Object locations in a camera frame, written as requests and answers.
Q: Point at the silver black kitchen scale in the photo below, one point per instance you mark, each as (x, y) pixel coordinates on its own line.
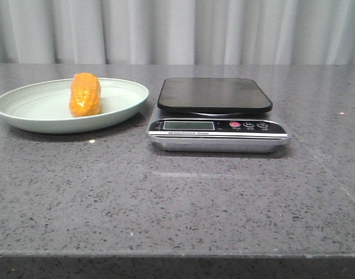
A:
(218, 114)

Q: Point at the pale green round plate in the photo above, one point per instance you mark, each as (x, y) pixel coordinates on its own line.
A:
(44, 107)

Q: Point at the orange corn cob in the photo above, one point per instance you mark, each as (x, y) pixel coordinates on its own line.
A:
(85, 97)

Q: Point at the white pleated curtain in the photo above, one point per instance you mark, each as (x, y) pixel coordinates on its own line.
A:
(178, 32)

